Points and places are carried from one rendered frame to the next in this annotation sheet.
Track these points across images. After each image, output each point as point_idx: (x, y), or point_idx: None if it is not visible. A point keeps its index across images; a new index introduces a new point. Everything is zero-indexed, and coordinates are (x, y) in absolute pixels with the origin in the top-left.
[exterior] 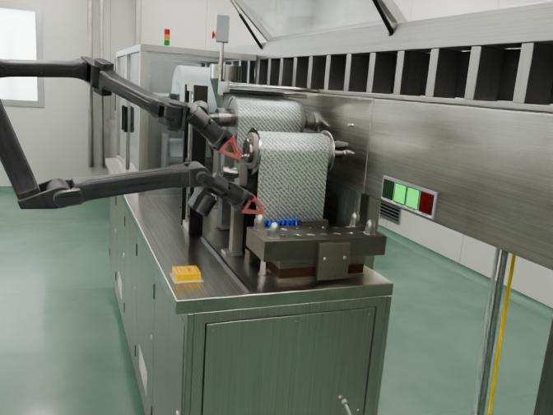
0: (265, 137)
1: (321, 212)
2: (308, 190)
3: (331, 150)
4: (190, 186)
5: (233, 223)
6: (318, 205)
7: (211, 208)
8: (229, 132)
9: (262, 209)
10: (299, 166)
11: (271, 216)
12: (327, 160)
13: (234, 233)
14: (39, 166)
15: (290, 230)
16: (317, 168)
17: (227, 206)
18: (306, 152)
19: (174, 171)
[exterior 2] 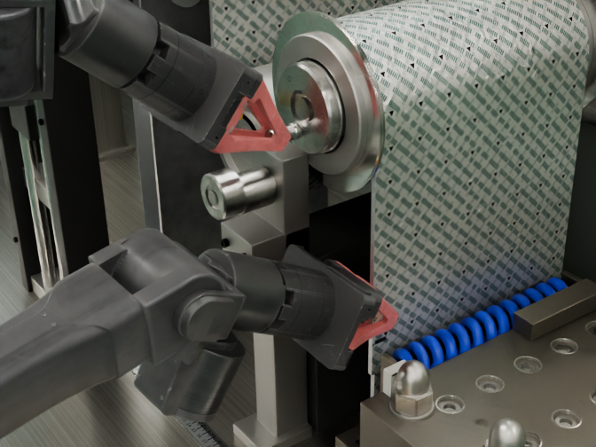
0: (383, 56)
1: (559, 247)
2: (525, 198)
3: (592, 37)
4: (156, 361)
5: (273, 355)
6: (553, 231)
7: (229, 386)
8: (252, 76)
9: (394, 313)
10: (503, 129)
11: (417, 320)
12: (585, 80)
13: (281, 381)
14: None
15: (519, 388)
16: (553, 116)
17: (176, 214)
18: (524, 74)
19: (82, 335)
